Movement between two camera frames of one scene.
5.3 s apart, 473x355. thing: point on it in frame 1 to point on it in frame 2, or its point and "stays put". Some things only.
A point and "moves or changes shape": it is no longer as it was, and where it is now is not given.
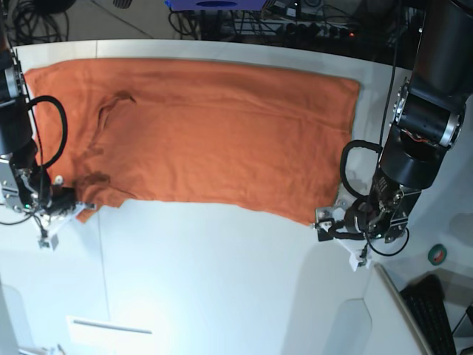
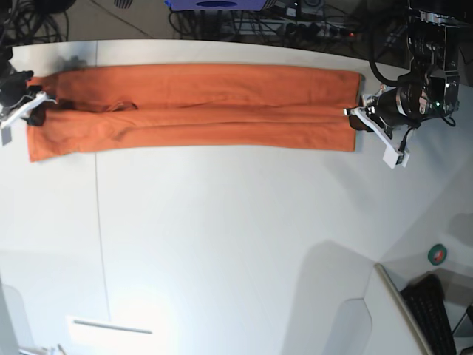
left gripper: [30, 188] to [13, 93]
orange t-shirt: [255, 138] moves or changes shape
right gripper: [385, 215] to [416, 99]
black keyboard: [425, 299] stays put
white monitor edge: [394, 332] stays put
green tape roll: [437, 254] stays put
